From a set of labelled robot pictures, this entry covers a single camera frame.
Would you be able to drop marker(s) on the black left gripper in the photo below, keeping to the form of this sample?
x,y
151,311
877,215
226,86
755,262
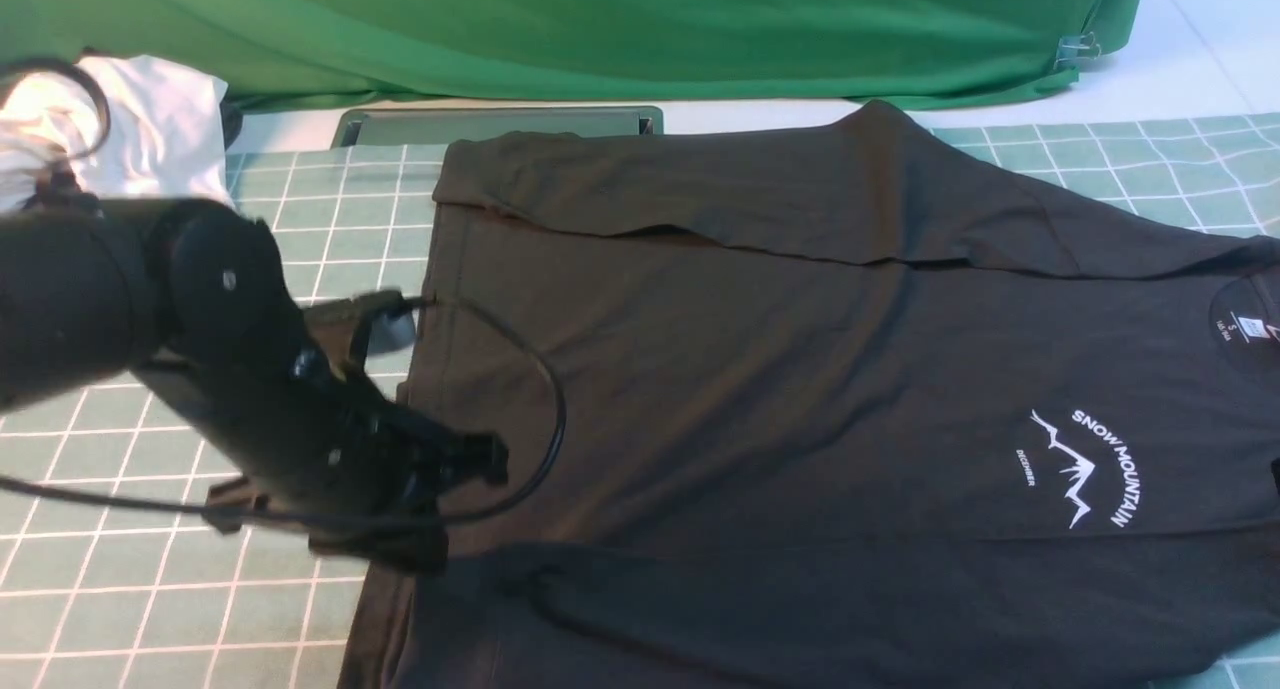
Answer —
x,y
327,458

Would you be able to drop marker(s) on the dark gray long-sleeve top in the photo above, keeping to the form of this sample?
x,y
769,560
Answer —
x,y
847,408

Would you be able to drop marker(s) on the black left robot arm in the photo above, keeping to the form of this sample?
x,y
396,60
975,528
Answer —
x,y
190,298

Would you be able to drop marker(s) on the green checkered table mat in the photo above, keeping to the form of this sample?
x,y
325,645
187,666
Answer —
x,y
96,598

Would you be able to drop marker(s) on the metal binder clip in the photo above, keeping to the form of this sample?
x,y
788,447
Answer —
x,y
1073,51

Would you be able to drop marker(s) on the white crumpled garment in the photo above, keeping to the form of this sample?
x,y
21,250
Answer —
x,y
121,128

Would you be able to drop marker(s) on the green backdrop cloth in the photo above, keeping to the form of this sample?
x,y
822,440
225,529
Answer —
x,y
281,55

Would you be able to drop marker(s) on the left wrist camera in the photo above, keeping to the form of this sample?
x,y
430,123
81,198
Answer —
x,y
368,325

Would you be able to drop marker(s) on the gray metal cable tray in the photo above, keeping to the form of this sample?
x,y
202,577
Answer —
x,y
398,126

